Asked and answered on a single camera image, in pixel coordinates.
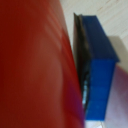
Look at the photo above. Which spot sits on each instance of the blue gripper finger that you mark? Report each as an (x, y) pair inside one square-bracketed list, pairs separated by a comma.
[(98, 66)]

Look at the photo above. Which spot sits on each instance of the red plastic cup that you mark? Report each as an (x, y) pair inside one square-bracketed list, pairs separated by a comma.
[(33, 66)]

